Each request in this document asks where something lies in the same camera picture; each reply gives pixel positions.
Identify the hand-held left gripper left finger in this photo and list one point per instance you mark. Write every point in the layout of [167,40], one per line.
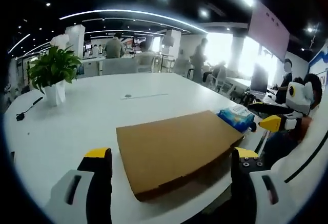
[74,190]

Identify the pink wall banner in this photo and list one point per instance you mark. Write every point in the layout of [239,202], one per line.
[269,31]

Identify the grey desk divider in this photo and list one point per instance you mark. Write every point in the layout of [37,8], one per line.
[119,66]

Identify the person's white shirt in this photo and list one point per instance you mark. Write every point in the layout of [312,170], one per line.
[302,178]

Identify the dark monitor screen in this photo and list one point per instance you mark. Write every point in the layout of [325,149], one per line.
[258,80]

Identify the brown cardboard shoe box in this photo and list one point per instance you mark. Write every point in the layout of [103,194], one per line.
[174,152]

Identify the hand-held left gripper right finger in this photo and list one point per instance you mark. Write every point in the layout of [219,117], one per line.
[256,185]

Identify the blue soft wet wipes pack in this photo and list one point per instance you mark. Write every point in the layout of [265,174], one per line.
[235,117]

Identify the green plant in white pot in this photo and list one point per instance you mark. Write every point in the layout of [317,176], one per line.
[53,67]

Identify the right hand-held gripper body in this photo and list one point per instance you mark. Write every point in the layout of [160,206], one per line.
[299,97]

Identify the black computer mouse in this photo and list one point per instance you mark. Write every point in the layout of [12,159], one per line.
[253,127]

